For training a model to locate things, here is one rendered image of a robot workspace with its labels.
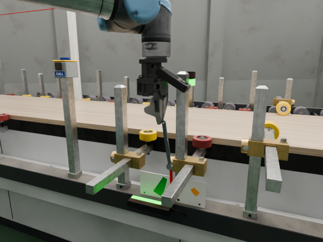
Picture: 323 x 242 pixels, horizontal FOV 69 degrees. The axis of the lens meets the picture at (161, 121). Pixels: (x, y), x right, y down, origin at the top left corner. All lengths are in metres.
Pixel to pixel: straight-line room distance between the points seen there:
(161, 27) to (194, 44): 4.20
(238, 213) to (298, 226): 0.18
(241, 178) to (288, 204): 0.20
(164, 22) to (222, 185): 0.72
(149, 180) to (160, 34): 0.53
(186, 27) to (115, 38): 1.38
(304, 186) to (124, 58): 3.96
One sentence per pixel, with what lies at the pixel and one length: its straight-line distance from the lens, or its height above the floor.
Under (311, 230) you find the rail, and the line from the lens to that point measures 0.93.
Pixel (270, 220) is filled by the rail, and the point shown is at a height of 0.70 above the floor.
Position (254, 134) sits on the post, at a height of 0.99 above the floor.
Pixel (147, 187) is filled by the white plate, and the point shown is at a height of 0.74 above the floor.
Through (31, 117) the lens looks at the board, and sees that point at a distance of 1.61.
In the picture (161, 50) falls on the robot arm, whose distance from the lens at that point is 0.73.
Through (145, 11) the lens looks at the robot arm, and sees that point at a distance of 0.56.
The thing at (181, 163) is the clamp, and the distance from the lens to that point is 0.86.
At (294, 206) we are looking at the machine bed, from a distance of 1.13.
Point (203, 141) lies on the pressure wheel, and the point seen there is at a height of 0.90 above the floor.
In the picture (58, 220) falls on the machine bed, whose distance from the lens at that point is 1.77.
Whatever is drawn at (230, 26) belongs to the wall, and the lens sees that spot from 5.28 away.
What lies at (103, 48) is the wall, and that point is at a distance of 4.59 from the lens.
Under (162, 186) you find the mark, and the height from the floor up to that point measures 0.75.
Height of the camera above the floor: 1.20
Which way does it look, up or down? 13 degrees down
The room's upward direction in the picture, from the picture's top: straight up
